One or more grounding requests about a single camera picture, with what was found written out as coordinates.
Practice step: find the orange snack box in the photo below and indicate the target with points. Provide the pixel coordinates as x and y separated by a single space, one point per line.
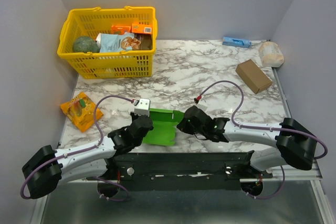
120 29

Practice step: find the light blue carton box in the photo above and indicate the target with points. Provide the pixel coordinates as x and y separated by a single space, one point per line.
236 42

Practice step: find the light blue snack pouch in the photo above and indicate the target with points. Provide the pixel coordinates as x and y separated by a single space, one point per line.
117 43

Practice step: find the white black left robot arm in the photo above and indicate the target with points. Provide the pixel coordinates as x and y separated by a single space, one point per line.
48 167

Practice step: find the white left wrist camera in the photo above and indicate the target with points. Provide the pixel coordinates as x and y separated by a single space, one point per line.
142 107

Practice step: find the green paper box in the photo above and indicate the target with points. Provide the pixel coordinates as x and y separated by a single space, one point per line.
164 127

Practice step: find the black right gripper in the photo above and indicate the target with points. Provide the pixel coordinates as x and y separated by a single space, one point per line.
185 121

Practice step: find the orange barcode box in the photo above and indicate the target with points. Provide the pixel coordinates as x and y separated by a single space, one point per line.
141 29

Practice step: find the beige wrapped paper bag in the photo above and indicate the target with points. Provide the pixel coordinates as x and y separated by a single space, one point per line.
270 55

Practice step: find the yellow plastic shopping basket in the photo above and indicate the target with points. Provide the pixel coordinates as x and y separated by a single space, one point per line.
94 21

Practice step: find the brown cardboard box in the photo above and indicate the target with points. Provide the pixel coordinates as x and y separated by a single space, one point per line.
253 76

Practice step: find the orange candy bag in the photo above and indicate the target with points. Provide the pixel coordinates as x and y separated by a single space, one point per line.
79 111

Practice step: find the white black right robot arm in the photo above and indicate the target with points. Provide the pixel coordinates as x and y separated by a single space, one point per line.
289 143

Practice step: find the green round melon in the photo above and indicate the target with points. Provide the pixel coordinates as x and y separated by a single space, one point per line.
85 44

